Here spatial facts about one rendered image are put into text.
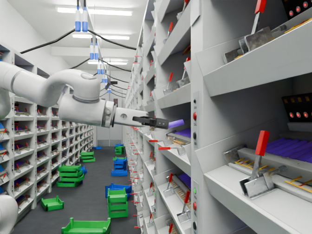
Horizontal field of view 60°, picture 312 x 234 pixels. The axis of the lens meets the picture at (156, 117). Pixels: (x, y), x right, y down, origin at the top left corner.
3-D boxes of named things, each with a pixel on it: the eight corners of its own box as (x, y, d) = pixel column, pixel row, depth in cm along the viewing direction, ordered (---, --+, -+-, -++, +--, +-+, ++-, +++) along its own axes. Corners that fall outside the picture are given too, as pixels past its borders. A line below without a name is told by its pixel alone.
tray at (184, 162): (197, 183, 65) (183, 146, 64) (160, 152, 125) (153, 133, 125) (270, 152, 67) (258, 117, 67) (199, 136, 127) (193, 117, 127)
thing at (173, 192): (197, 266, 65) (177, 213, 64) (160, 195, 125) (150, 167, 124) (271, 232, 67) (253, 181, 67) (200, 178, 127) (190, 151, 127)
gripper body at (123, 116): (112, 102, 80) (149, 108, 82) (113, 104, 90) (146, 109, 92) (108, 126, 80) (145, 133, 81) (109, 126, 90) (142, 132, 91)
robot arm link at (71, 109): (107, 94, 86) (103, 119, 90) (65, 86, 84) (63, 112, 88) (104, 104, 79) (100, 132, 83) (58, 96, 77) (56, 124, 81)
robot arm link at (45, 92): (33, 48, 91) (108, 76, 82) (32, 92, 98) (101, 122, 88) (9, 50, 83) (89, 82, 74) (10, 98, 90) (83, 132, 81)
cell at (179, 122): (183, 124, 89) (164, 129, 88) (181, 119, 89) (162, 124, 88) (184, 124, 87) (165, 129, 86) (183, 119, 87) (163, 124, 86)
